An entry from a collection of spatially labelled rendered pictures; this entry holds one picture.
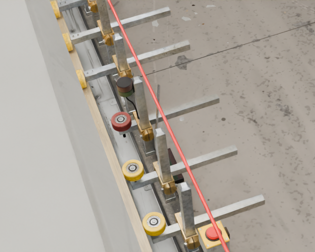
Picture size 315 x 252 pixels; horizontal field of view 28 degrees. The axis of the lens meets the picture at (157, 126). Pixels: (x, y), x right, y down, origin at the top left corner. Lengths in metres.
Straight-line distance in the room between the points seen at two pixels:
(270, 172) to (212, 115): 0.52
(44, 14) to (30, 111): 0.24
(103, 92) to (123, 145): 0.35
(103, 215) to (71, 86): 0.16
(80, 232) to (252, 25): 3.91
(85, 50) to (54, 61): 2.67
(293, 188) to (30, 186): 3.02
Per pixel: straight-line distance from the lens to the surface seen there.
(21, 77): 0.45
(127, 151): 2.75
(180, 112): 2.56
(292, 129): 3.61
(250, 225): 3.23
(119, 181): 2.31
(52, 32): 0.63
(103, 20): 2.73
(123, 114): 2.51
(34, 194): 0.38
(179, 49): 2.68
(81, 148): 0.50
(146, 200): 2.59
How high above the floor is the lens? 2.76
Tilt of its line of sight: 49 degrees down
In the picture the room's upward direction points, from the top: 9 degrees counter-clockwise
